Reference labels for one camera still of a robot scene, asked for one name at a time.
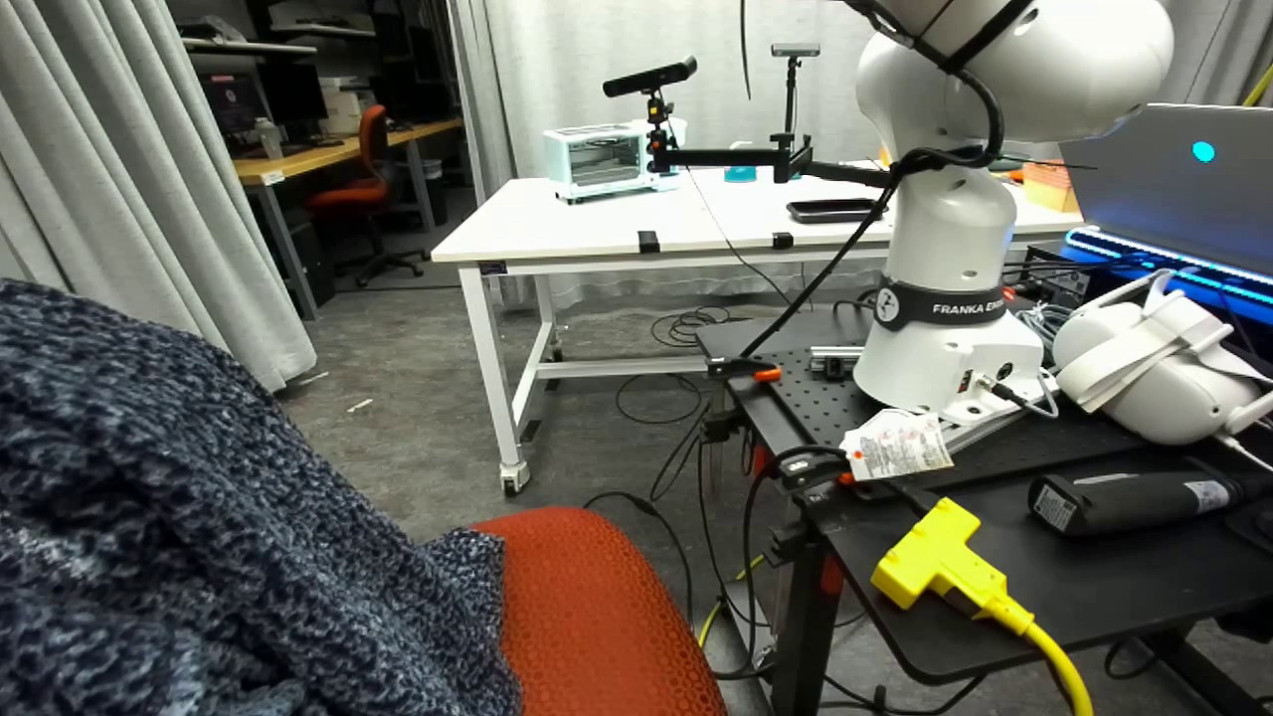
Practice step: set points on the orange black clamp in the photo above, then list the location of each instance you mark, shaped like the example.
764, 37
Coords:
753, 372

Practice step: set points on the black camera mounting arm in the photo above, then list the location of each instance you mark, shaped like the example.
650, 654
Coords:
743, 157

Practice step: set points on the white VR headset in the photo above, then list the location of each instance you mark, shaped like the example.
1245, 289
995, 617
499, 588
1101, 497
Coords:
1155, 364

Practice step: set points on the orange office chair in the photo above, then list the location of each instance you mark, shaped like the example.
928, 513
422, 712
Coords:
359, 183

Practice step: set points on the white teal toy appliance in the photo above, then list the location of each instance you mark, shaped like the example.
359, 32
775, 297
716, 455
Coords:
598, 159

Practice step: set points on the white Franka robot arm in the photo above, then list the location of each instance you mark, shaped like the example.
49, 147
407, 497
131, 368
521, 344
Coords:
948, 254

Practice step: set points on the wooden background desk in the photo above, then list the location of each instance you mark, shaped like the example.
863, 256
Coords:
330, 153

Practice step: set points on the grey topped black stand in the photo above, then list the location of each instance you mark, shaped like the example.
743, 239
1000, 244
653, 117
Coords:
793, 92

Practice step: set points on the blue plastic case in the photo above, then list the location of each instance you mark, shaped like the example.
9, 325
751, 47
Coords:
1194, 283

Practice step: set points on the silver laptop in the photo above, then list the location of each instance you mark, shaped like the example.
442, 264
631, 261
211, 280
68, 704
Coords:
1180, 183

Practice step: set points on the black flat tablet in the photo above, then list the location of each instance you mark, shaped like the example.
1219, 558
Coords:
834, 208

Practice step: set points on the white sheer curtain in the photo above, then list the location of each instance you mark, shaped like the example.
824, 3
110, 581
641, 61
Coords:
581, 65

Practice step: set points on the white work table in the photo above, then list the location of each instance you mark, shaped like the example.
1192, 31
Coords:
691, 222

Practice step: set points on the black stereo camera bar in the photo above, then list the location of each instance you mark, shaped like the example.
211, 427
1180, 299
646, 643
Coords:
650, 79

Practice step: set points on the blue speckled knit cloth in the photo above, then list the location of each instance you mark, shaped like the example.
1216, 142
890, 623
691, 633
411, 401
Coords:
199, 532

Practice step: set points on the dark storage shelf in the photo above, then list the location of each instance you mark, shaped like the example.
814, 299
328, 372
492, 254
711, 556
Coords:
293, 55

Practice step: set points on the black handheld device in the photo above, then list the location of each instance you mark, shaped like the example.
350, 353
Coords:
1126, 497

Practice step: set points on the grey curtain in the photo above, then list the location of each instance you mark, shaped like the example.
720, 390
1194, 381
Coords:
146, 173

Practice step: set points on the orange upholstered chair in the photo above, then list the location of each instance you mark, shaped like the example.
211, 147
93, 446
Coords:
598, 610

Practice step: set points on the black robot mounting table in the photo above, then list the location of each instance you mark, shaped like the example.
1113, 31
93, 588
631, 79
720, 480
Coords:
1126, 581

